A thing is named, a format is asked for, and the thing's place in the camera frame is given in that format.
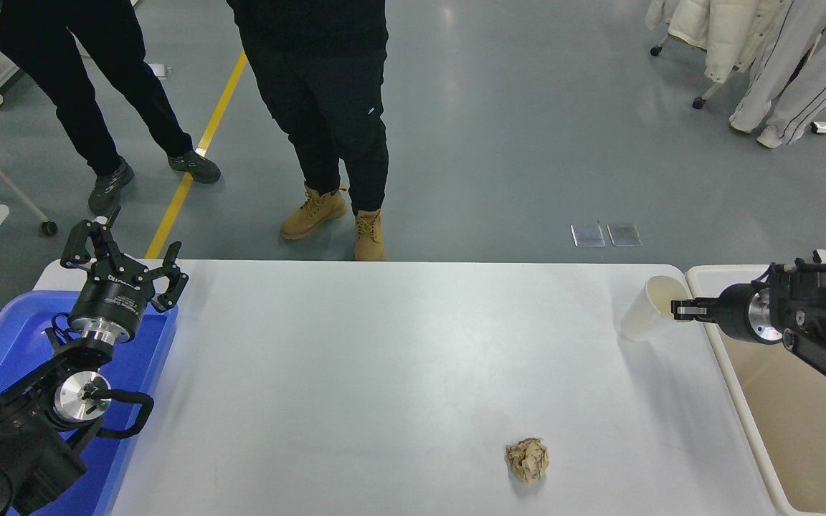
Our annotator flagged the white paper cup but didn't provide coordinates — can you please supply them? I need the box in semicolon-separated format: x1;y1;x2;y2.
618;275;690;343

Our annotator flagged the person with white trousers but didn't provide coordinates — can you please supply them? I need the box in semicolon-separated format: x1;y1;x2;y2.
728;0;826;149

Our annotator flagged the blue plastic tray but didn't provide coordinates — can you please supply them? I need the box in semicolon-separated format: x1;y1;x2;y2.
0;290;179;516

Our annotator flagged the tan paper ball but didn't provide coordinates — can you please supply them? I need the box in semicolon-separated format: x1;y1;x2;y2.
505;437;550;484

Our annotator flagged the person with grey shoes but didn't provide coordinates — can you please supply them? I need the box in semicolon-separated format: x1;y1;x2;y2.
0;0;222;215

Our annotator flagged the person with tan boots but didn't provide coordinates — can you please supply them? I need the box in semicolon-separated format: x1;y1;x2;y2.
225;0;390;262

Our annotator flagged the cream padded jacket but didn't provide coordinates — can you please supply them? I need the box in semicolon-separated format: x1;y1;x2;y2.
646;0;794;84

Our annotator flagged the white wheeled chair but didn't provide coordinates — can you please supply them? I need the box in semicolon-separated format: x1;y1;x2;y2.
650;21;797;110

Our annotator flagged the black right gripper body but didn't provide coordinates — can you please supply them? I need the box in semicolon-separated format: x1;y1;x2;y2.
718;284;758;344

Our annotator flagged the square metal floor plate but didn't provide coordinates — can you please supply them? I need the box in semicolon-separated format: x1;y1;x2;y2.
607;224;643;248
571;224;606;249

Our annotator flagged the grey wheeled chair base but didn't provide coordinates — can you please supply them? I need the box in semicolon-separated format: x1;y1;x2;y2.
0;138;60;237

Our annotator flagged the large pale plastic bin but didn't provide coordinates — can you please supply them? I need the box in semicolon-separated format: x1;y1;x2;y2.
685;265;826;516

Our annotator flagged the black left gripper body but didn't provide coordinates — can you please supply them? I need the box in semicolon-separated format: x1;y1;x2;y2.
68;262;151;336

